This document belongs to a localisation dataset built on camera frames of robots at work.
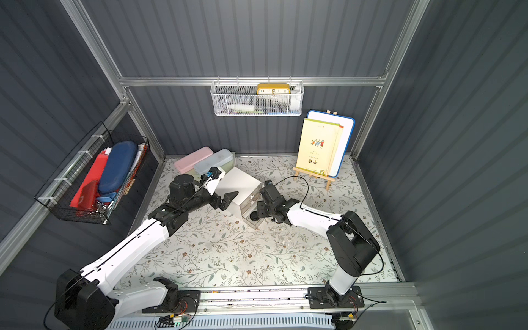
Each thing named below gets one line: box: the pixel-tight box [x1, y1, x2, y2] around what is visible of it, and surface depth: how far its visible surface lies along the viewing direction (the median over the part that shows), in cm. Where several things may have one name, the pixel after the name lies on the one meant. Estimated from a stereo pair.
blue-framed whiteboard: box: [304, 109, 356, 179], surface depth 92 cm
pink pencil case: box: [173, 146, 214, 174], surface depth 108 cm
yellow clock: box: [257, 83, 291, 95], surface depth 90 cm
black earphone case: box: [249, 211, 260, 222], surface depth 96 cm
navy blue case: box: [98, 140, 139, 194], surface depth 74 cm
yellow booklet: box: [295, 118, 344, 177], surface depth 96 cm
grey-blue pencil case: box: [193, 148, 234, 176], surface depth 107 cm
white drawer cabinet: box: [216, 166, 264, 229], surface depth 93 cm
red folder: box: [69, 149, 108, 208], surface depth 74 cm
